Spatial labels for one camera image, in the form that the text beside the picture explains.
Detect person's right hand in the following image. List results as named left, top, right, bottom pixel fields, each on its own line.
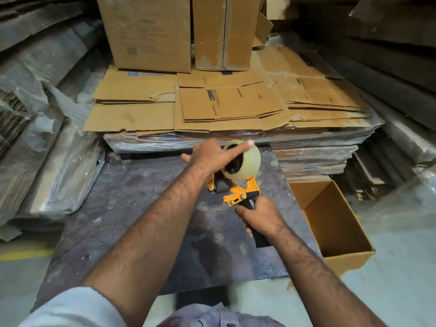
left=234, top=196, right=291, bottom=241

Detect person's left hand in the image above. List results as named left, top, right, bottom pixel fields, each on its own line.
left=181, top=138, right=255, bottom=181

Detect orange black tape dispenser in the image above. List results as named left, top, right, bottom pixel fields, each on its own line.
left=206, top=172, right=272, bottom=249

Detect clear packing tape roll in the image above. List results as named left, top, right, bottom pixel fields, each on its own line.
left=221, top=139, right=262, bottom=181

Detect person's right forearm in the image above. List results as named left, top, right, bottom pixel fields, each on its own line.
left=267, top=225, right=387, bottom=327

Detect person's left forearm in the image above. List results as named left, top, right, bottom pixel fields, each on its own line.
left=81, top=163, right=213, bottom=327

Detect pile of flattened cardboard cartons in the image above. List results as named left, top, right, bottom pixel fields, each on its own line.
left=83, top=46, right=375, bottom=137

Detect plastic-wrapped stack of cartons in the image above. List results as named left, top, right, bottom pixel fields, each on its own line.
left=104, top=114, right=386, bottom=182

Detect open brown cardboard box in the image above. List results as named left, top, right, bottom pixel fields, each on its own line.
left=287, top=180, right=376, bottom=290

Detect narrow upright cardboard box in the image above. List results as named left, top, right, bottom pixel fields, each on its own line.
left=192, top=0, right=263, bottom=72

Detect small torn cardboard box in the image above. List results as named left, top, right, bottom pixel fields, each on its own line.
left=252, top=0, right=301, bottom=51

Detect large upright cardboard box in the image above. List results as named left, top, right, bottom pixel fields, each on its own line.
left=95, top=0, right=192, bottom=74

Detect plastic-wrapped cardboard bundles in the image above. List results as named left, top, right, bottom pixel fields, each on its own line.
left=0, top=0, right=113, bottom=243

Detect stack of dark cardboard sheets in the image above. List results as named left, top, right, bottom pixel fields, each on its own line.
left=296, top=0, right=436, bottom=202

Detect person's grey shirt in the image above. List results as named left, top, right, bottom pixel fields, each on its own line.
left=18, top=286, right=287, bottom=327

